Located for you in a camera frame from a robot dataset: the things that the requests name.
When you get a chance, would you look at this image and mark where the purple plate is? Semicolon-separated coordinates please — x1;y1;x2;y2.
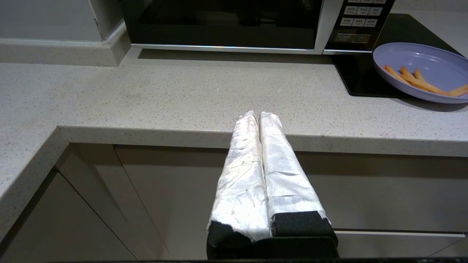
372;42;468;104

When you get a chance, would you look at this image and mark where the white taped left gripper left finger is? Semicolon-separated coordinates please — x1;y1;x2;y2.
207;110;272;257

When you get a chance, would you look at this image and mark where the silver Panasonic microwave oven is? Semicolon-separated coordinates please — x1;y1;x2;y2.
322;0;396;55

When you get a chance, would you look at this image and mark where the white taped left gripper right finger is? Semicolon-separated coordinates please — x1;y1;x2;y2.
258;111;339;244

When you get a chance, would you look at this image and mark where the black glass microwave door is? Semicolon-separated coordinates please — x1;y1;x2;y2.
121;0;344;55

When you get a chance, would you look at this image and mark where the black induction cooktop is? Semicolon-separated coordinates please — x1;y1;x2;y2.
331;14;468;98

